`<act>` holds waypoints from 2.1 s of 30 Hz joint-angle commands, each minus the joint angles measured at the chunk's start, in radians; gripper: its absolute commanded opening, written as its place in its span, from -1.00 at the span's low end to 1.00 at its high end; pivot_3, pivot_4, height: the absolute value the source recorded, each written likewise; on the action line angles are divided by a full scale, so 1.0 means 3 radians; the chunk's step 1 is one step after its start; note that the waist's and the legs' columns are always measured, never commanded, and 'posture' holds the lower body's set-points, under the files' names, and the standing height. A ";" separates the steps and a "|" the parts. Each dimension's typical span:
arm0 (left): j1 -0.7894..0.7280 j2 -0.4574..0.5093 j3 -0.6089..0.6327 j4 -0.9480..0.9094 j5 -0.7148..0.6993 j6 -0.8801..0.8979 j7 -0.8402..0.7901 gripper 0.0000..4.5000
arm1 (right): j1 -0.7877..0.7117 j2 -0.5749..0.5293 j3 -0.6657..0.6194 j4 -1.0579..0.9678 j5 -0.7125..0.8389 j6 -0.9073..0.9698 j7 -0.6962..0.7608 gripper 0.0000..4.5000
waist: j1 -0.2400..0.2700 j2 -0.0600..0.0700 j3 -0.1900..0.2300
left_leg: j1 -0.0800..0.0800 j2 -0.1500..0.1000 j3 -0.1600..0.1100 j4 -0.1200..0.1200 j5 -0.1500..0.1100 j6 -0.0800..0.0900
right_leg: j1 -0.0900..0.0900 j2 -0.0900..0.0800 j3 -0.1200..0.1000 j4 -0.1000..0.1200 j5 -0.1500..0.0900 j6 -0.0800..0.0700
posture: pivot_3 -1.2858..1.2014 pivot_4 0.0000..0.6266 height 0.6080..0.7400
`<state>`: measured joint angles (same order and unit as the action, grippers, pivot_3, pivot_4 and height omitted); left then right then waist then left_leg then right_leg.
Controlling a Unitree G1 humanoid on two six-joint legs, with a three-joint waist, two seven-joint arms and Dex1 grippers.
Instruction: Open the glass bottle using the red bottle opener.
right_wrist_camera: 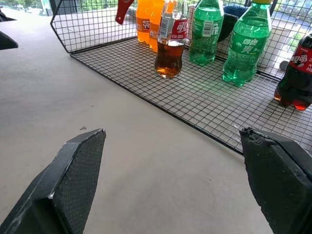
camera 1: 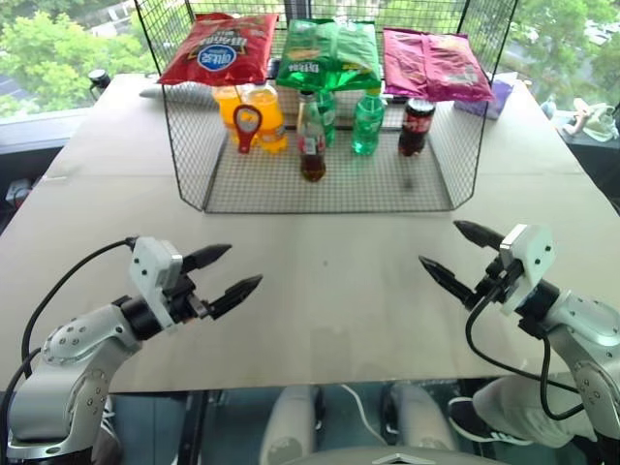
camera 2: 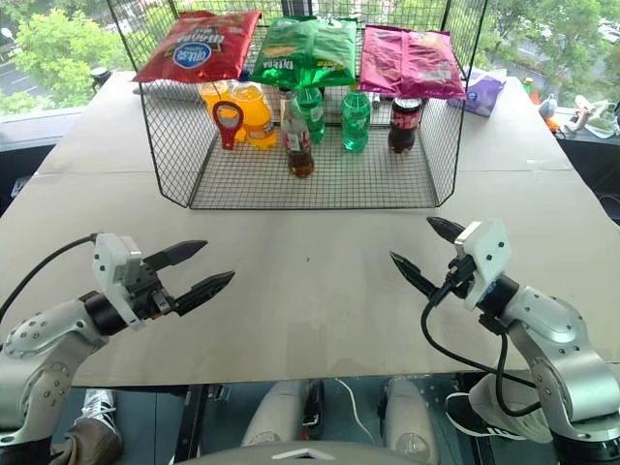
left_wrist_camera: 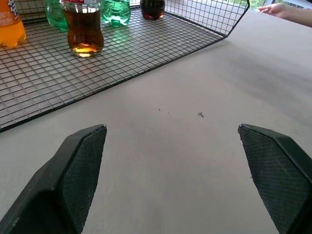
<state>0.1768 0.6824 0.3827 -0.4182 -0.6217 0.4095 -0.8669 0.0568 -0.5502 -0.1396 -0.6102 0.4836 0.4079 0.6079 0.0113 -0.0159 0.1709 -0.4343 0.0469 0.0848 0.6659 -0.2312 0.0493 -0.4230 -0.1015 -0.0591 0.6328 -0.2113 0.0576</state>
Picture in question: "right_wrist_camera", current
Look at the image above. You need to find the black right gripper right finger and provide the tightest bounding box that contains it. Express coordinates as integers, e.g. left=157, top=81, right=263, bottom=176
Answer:
left=239, top=126, right=312, bottom=234

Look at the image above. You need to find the orange soda plastic bottle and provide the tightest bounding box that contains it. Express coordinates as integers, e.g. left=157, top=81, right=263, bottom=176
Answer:
left=136, top=0, right=154, bottom=45
left=148, top=0, right=167, bottom=53

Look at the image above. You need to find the glass cola bottle red label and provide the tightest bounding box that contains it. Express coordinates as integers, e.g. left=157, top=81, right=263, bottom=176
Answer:
left=154, top=0, right=190, bottom=79

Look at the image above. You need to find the dark cola plastic bottle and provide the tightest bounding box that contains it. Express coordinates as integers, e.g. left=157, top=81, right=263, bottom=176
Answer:
left=273, top=33, right=312, bottom=112

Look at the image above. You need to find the dark blue round object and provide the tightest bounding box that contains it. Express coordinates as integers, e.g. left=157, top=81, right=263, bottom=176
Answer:
left=217, top=3, right=252, bottom=43

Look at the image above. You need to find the red-handled tool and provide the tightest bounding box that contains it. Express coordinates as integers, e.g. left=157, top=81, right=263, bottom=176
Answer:
left=115, top=0, right=135, bottom=25

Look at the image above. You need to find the green soda plastic bottle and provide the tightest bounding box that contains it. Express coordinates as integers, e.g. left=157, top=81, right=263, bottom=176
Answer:
left=188, top=0, right=225, bottom=66
left=222, top=0, right=273, bottom=87

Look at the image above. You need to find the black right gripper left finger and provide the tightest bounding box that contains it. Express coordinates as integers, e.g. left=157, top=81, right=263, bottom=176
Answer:
left=0, top=128, right=107, bottom=234

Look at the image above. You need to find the black wire mesh rack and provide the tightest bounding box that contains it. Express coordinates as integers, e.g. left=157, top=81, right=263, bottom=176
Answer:
left=50, top=0, right=312, bottom=156

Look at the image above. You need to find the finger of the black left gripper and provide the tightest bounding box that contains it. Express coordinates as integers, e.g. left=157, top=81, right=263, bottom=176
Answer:
left=0, top=30, right=19, bottom=51
left=0, top=7, right=17, bottom=23

